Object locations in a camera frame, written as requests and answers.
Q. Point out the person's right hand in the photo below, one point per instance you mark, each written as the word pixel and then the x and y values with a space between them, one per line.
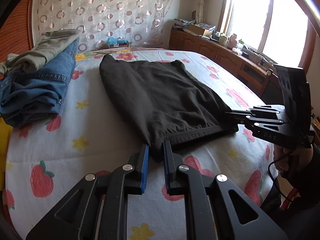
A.
pixel 283 162

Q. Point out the small cardboard box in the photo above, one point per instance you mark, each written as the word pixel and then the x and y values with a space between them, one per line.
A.
pixel 120 45

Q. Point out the yellow plush toy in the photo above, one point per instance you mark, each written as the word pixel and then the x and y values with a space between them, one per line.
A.
pixel 5 150

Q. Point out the blue plastic bag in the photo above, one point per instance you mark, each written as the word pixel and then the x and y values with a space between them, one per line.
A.
pixel 115 40

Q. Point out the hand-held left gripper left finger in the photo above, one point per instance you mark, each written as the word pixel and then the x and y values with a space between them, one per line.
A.
pixel 144 170

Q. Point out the wooden framed window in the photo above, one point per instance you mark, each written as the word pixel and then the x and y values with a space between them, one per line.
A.
pixel 262 17

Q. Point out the power strip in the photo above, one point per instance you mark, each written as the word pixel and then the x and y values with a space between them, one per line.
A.
pixel 252 52

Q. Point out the black pants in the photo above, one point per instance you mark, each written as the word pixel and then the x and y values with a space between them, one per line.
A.
pixel 162 97

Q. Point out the floral blanket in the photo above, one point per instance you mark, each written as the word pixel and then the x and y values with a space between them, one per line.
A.
pixel 87 55

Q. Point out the open cardboard box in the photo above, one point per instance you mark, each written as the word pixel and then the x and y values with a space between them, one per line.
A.
pixel 198 29

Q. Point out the pink figurine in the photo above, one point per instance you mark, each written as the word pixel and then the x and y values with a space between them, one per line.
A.
pixel 232 41

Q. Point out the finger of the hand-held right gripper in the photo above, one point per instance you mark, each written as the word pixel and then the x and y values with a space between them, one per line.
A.
pixel 265 126
pixel 260 113

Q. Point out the bed with strawberry sheet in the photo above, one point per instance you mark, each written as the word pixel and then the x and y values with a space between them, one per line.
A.
pixel 100 142

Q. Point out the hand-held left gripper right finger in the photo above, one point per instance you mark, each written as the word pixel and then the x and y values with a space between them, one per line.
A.
pixel 167 170

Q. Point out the olive green pants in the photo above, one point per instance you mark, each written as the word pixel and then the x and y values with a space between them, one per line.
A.
pixel 45 50

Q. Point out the wooden cabinet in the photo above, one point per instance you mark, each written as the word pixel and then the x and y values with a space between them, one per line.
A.
pixel 212 52

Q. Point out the pale window curtain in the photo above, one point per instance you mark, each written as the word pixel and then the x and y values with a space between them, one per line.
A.
pixel 202 2

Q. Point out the blue jeans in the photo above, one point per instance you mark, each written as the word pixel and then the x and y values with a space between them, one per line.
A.
pixel 37 92

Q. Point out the person's right forearm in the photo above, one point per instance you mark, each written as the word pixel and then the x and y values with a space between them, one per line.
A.
pixel 307 192

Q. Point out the wooden slatted wardrobe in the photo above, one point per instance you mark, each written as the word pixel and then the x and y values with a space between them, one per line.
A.
pixel 17 25

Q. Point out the circle patterned sheer curtain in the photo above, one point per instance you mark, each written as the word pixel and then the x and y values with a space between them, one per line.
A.
pixel 100 10

